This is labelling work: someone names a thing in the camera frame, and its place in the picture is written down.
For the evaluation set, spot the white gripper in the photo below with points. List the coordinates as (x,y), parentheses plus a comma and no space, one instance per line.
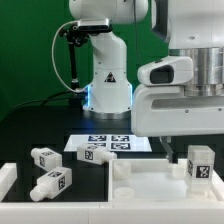
(165,111)

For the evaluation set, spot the white square table top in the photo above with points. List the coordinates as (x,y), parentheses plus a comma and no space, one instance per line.
(147,180)

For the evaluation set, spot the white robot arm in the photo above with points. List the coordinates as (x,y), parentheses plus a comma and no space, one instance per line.
(191,28)

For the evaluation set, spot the white AprilTag base sheet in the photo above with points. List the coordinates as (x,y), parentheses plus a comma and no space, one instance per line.
(114,142)

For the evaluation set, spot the white U-shaped obstacle fence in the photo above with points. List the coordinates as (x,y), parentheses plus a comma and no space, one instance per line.
(193,211)

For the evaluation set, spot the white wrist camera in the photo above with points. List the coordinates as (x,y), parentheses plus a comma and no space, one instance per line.
(171,70)

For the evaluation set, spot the black camera on stand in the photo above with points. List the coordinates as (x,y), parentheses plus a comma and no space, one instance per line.
(77,35)

